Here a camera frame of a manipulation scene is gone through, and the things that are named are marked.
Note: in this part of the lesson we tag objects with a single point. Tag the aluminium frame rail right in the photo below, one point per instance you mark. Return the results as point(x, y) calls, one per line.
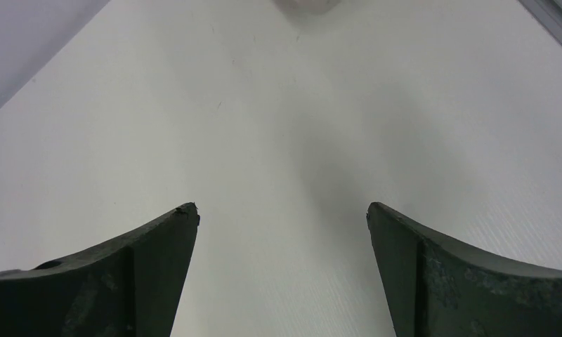
point(548, 13)

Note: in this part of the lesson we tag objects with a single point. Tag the white plastic laundry basket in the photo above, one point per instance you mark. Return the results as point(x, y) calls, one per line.
point(315, 7)

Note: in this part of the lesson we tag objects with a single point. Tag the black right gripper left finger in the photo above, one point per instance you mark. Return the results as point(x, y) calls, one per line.
point(129, 285)

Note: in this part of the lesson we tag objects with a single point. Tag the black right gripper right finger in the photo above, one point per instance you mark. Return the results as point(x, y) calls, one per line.
point(436, 285)

